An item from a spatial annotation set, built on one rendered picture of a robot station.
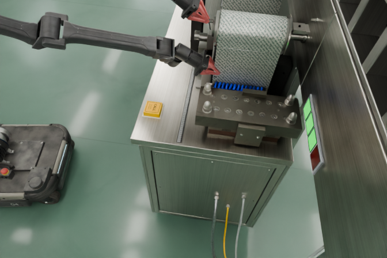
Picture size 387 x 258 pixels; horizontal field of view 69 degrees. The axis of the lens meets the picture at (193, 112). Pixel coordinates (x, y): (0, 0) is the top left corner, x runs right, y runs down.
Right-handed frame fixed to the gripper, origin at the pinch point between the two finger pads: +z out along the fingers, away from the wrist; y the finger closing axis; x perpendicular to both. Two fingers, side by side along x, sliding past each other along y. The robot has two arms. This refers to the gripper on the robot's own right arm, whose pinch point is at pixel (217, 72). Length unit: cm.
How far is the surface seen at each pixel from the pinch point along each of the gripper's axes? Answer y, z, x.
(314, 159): 42, 20, 24
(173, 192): 26, 18, -64
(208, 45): -7.3, -8.3, 4.0
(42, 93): -65, -77, -167
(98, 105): -60, -31, -142
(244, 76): 0.3, 9.5, 5.3
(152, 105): 8.7, -15.4, -26.2
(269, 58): 0.3, 10.9, 18.0
